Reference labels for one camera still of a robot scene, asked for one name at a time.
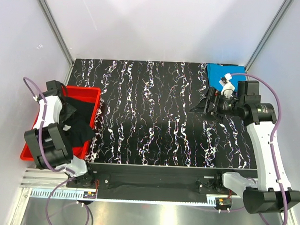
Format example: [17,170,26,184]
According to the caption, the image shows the left aluminium frame post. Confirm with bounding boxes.
[37,0,75,66]

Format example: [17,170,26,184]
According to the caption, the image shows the folded blue t shirt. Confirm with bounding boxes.
[207,63,245,91]

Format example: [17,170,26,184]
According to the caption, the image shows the red plastic bin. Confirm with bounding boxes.
[20,86,100,162]

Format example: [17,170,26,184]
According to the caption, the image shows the left connector board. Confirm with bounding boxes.
[83,190,97,199]

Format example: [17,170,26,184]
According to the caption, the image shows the white cable duct strip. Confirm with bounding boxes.
[31,188,217,207]

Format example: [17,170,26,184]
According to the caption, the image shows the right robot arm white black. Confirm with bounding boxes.
[190,78,300,214]

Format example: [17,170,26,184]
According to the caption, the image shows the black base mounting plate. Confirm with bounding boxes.
[65,161,259,206]

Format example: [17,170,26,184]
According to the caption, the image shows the right connector board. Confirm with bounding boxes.
[216,198,232,208]

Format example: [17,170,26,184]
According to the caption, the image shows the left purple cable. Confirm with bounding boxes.
[16,77,100,225]

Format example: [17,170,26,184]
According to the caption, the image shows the aluminium frame post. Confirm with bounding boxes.
[245,0,295,71]
[37,0,75,66]

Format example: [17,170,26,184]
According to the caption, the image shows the connector board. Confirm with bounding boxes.
[216,198,232,208]
[83,190,97,199]

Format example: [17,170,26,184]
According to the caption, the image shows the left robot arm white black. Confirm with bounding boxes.
[23,77,96,188]

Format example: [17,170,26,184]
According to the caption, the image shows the right aluminium frame post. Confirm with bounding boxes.
[245,0,295,71]

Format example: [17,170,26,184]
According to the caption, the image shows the black t shirt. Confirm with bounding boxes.
[62,97,95,148]

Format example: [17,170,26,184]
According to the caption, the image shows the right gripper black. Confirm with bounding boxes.
[189,85,244,124]

